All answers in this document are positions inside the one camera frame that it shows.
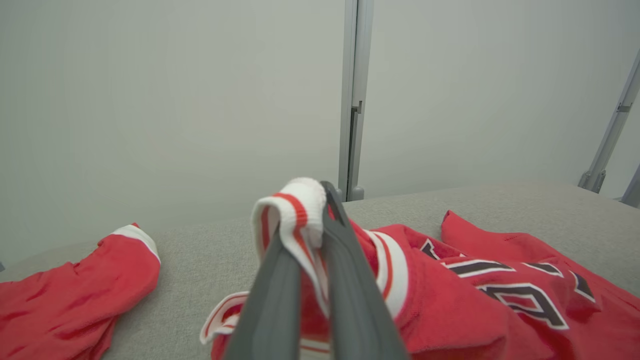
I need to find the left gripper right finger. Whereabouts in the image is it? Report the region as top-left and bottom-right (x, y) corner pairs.
(319, 180), (409, 360)

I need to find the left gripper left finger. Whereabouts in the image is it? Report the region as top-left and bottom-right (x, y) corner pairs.
(223, 225), (302, 360)

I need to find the red jersey with lettering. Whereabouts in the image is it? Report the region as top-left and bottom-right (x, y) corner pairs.
(200, 177), (640, 360)

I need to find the grey notched partition post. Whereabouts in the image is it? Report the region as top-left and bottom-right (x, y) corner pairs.
(338, 0), (375, 202)

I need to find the grey slanted partition post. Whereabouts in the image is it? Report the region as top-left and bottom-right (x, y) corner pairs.
(578, 47), (640, 194)

